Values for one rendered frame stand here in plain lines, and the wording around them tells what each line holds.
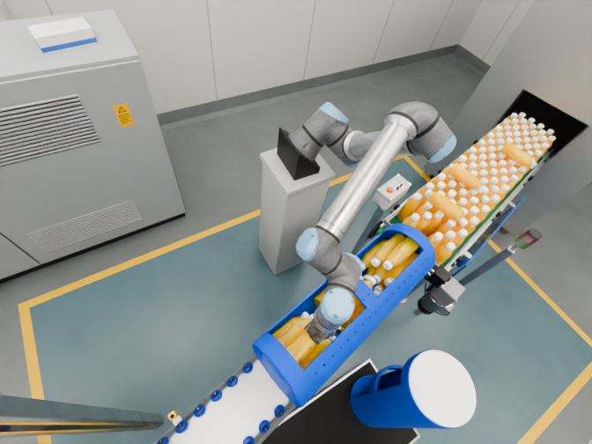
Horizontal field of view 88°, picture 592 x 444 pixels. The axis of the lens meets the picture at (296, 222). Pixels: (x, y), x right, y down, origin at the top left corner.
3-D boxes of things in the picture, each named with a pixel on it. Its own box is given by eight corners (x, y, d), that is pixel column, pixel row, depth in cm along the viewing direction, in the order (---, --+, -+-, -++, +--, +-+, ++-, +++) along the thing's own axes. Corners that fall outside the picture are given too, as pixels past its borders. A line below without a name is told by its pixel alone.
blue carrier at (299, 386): (251, 352, 130) (250, 335, 107) (378, 242, 170) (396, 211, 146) (296, 411, 120) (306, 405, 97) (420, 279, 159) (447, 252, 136)
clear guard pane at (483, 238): (424, 295, 209) (465, 265, 169) (478, 235, 244) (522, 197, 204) (425, 296, 209) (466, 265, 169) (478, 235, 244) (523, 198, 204)
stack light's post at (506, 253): (413, 313, 250) (506, 248, 159) (416, 309, 252) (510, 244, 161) (417, 316, 248) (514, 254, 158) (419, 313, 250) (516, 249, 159)
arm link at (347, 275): (347, 244, 94) (336, 279, 87) (370, 264, 98) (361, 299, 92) (326, 250, 101) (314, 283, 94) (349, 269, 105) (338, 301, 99)
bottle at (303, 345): (270, 357, 111) (307, 323, 119) (279, 372, 112) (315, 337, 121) (279, 364, 105) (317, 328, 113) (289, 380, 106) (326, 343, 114)
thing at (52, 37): (36, 42, 148) (26, 26, 142) (88, 32, 159) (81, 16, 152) (44, 55, 144) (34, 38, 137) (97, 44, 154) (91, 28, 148)
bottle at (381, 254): (405, 235, 148) (381, 256, 139) (407, 247, 151) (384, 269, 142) (393, 232, 153) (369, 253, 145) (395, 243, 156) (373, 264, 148)
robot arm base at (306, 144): (282, 129, 160) (295, 115, 156) (300, 142, 176) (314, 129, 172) (299, 154, 152) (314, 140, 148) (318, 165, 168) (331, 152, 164)
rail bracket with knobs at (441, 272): (421, 277, 166) (431, 270, 158) (428, 270, 169) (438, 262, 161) (436, 291, 163) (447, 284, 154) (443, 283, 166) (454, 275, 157)
